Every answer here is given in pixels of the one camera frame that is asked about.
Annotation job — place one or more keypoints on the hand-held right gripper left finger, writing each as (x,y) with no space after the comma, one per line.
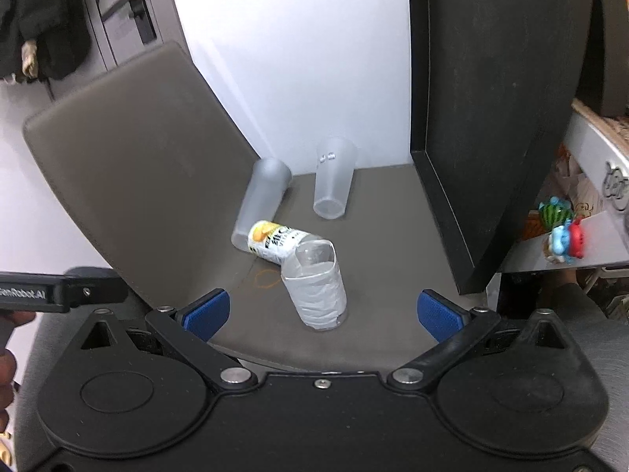
(209,313)

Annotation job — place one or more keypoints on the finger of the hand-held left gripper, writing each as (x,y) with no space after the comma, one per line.
(100,287)

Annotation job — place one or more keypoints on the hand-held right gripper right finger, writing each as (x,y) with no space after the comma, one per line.
(436,313)

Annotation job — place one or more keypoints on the clear cup with grey wrap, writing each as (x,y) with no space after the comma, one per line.
(317,287)

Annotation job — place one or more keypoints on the frosted plastic cup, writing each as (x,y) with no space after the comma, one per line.
(334,177)
(260,201)

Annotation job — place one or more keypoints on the person's left hand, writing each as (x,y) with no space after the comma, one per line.
(7,368)

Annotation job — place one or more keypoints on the orange rubber band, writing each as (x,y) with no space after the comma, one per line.
(266,279)

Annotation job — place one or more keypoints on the yellow label bottle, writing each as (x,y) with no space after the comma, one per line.
(270,242)

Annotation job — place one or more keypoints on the grey chair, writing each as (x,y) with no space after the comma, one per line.
(147,157)

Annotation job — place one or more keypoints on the blue and red toy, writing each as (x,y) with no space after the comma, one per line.
(566,242)

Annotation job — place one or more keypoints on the green watermelon toy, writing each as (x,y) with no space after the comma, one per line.
(556,212)

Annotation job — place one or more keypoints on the black board panel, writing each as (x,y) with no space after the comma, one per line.
(491,108)

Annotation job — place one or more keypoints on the white shelf unit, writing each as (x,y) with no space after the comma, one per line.
(589,157)

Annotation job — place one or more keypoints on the black hanging jacket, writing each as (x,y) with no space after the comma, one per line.
(39,14)

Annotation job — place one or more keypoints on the grey door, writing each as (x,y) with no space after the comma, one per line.
(113,10)

